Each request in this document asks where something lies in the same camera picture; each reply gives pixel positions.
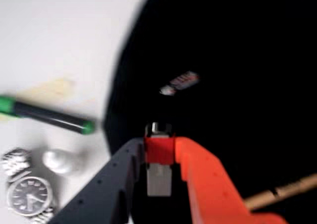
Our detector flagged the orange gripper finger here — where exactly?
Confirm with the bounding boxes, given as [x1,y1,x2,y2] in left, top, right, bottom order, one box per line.
[174,136,288,224]

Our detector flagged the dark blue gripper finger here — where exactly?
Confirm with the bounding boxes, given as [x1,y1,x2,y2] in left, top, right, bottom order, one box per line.
[49,137,147,224]

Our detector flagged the red white usb stick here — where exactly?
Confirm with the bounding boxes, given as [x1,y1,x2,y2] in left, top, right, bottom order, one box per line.
[145,121,176,197]

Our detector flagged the small white dropper bottle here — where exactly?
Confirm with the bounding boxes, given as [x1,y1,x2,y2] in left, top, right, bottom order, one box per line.
[42,148,80,176]

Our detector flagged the kraft paper pen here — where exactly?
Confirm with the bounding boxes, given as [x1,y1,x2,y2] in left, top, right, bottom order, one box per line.
[244,173,317,211]

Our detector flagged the silver wristwatch dark dial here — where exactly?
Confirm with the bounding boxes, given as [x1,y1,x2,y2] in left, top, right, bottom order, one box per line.
[1,148,56,224]

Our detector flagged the green black marker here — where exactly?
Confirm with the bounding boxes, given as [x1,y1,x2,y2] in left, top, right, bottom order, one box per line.
[0,95,96,135]

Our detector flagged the black fabric backpack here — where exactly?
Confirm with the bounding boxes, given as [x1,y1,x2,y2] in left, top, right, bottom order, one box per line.
[104,0,317,224]

